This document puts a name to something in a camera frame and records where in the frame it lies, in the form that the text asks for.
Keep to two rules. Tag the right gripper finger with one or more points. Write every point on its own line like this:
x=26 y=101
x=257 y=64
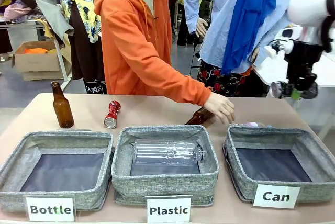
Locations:
x=310 y=92
x=290 y=89

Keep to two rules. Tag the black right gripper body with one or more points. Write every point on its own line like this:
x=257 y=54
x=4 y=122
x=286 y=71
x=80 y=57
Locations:
x=303 y=61

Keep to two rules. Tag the crushed silver can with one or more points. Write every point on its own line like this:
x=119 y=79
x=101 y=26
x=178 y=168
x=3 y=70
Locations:
x=276 y=89

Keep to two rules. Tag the brown glass bottle without cap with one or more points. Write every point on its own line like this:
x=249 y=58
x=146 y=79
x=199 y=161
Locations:
x=200 y=118

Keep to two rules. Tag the person's right forearm orange sleeve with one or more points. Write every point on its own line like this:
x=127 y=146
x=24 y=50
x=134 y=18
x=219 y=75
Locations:
x=188 y=88

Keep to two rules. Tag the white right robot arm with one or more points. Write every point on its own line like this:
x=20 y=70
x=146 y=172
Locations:
x=306 y=4

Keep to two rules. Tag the grey fabric basket can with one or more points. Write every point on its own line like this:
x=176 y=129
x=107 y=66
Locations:
x=316 y=156

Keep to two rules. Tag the white sign reading Can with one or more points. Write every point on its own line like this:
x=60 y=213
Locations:
x=276 y=196

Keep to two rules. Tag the grey fabric basket plastic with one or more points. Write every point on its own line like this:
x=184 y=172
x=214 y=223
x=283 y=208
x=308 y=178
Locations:
x=165 y=187

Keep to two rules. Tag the crushed red can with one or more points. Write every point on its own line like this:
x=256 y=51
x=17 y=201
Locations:
x=112 y=115

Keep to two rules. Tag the grey fabric basket bottle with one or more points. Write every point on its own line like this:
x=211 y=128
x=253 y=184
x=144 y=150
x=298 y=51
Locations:
x=15 y=197

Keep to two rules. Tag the person's right hand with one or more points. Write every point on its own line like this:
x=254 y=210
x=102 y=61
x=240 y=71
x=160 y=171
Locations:
x=221 y=106

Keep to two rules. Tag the white table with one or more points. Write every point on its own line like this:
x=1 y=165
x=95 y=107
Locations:
x=274 y=69

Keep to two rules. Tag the white black device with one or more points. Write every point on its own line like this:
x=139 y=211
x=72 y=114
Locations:
x=284 y=40

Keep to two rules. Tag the crushed clear plastic bottle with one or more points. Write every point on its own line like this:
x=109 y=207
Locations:
x=251 y=124

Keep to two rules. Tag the black red floral skirt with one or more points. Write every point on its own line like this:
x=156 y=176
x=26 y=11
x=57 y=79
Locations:
x=225 y=80

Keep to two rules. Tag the blue scarf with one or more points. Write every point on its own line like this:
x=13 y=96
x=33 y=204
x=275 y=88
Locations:
x=251 y=12

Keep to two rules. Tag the mannequin in light blue shirt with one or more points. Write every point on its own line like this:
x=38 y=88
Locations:
x=220 y=12

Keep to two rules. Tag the person in orange hoodie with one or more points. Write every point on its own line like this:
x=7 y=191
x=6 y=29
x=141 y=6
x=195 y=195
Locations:
x=131 y=40

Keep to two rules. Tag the white sign reading Plastic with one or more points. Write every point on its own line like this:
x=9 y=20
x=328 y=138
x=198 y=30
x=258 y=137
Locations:
x=168 y=210

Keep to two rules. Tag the mannequin in yellow floral shirt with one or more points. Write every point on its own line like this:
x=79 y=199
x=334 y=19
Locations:
x=83 y=4

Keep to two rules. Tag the brown glass bottle with cap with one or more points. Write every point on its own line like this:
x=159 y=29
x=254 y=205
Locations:
x=62 y=109

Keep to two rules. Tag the cardboard box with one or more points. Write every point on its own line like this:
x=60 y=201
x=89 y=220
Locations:
x=36 y=63

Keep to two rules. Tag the grey jacket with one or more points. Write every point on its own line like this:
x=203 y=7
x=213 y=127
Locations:
x=48 y=1

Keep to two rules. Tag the orange cloth in box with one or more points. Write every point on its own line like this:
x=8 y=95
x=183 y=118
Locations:
x=35 y=50

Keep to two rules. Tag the white sign reading Bottle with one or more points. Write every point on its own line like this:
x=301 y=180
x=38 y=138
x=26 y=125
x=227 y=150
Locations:
x=49 y=209

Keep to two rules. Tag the pile of clothes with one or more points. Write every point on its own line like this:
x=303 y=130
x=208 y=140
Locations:
x=18 y=9

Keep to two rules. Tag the white metal table frame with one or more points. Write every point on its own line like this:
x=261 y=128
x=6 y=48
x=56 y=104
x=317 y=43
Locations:
x=58 y=59

